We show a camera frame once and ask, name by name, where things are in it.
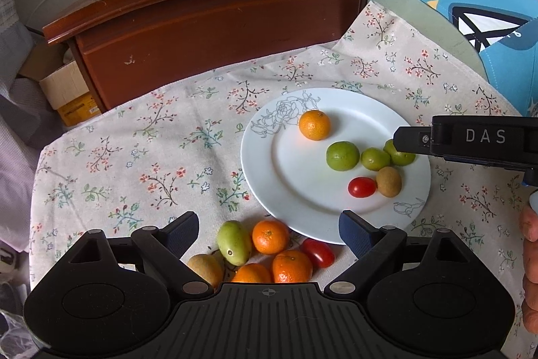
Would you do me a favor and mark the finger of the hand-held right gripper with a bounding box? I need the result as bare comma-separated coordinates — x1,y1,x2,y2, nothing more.
392,125,436,156

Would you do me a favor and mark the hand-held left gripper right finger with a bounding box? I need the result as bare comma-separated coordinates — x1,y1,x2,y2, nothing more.
323,210,467,298

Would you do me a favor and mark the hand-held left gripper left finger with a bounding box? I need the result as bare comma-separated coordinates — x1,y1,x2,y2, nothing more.
63,212,215,299

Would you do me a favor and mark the brown kiwi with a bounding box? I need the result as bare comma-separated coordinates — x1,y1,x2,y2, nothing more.
376,166,402,198
186,254,224,289

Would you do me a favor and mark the red cherry tomato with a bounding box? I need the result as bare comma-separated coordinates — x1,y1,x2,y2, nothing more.
300,238,336,269
348,177,377,199

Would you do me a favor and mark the pale green jujube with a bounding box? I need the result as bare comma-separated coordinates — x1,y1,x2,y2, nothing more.
217,220,253,266

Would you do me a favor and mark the orange mandarin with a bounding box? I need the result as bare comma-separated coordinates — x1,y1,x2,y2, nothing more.
230,263,273,284
252,219,290,255
299,110,332,141
272,250,314,284

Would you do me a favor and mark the white plate with flower print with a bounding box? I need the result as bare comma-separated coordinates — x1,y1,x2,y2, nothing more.
241,87,432,245

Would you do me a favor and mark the person's right hand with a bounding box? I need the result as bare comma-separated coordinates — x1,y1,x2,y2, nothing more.
518,203,538,335

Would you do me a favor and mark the floral tablecloth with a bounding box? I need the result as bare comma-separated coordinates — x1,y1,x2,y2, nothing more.
29,1,538,359

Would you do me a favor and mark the grey-green cushion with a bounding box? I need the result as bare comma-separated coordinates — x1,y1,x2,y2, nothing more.
367,0,485,79

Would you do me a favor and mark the open cardboard box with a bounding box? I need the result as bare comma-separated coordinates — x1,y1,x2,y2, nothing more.
19,43,104,128

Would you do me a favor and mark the brown wooden nightstand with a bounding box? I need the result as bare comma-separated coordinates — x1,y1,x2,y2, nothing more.
42,0,385,113

